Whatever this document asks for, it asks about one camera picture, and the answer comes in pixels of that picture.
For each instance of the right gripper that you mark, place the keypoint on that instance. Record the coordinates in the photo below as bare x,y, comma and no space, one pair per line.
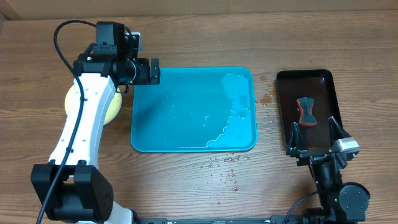
294,151

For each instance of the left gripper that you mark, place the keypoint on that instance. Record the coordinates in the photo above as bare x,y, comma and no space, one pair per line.
141,66

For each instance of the orange and dark sponge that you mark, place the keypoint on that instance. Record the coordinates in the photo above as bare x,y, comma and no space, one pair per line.
305,106

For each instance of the yellow-green plate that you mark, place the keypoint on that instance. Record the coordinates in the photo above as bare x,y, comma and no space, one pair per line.
112,111

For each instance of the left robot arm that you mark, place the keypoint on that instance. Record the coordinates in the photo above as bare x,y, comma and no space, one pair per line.
70,186

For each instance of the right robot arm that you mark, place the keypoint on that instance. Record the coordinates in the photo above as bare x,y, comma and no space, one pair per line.
339,202

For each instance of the black rectangular tray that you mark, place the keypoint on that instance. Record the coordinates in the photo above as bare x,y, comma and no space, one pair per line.
317,85

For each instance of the teal plastic tray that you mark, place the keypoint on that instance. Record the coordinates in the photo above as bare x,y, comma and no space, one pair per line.
202,109

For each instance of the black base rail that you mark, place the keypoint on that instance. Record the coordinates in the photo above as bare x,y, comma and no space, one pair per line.
275,219

